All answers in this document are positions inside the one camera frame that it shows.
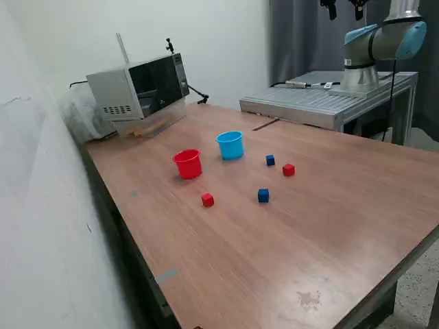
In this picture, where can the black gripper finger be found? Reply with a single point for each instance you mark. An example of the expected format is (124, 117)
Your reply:
(329, 8)
(358, 8)

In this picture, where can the small blue cube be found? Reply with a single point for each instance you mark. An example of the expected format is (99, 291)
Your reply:
(270, 160)

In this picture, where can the red cube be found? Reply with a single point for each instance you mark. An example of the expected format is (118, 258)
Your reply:
(288, 170)
(207, 200)

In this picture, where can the large blue cube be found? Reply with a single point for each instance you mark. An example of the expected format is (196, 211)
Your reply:
(263, 195)

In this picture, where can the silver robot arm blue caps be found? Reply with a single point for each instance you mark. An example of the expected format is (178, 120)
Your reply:
(384, 41)

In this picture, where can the aluminium robot base table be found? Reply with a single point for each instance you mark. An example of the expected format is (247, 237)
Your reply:
(302, 103)

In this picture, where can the dark grey curtain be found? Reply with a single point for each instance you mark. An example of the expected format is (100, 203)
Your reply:
(302, 37)

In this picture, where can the small white tag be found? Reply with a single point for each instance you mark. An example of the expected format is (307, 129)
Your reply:
(328, 85)

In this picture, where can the metal cylinder device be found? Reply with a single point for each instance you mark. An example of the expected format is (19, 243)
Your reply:
(296, 84)

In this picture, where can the blue plastic cup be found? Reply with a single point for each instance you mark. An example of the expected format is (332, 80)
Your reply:
(230, 149)

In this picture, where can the thin white rod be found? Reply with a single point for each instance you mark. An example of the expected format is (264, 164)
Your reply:
(122, 49)

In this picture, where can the red plastic cup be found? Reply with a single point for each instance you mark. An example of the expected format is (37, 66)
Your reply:
(188, 168)

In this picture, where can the wooden stick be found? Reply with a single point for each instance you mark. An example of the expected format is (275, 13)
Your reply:
(151, 128)

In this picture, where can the silver microwave oven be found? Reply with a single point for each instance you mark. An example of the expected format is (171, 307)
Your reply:
(113, 92)

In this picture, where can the clear plastic bag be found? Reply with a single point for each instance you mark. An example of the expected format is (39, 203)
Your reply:
(82, 116)

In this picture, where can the grey tape strip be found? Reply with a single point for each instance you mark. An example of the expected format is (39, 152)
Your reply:
(166, 276)

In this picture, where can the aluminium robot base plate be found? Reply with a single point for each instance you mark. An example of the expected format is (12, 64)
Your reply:
(363, 90)

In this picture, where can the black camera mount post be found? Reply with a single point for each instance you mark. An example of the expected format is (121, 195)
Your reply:
(169, 46)

